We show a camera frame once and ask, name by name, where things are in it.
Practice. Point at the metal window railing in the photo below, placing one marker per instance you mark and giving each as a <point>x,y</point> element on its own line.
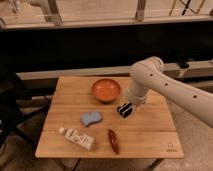
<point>30,14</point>

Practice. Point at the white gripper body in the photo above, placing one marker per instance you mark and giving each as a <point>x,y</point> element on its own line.
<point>136,100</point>

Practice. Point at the wooden table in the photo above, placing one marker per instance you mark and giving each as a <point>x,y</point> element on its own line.
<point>147,133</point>

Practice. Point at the black striped gripper finger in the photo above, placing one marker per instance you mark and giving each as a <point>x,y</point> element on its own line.
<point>122,108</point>
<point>127,112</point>

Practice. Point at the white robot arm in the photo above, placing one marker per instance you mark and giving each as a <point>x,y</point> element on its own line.
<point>148,74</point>

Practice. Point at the red chili pepper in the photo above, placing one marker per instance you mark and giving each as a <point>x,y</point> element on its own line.
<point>113,141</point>

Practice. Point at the black chair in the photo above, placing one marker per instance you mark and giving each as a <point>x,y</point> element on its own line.
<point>12,88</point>

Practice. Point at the orange ceramic bowl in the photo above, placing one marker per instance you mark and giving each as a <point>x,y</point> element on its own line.
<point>106,90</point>

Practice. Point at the white tube with cap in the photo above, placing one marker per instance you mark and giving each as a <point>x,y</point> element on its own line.
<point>78,138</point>

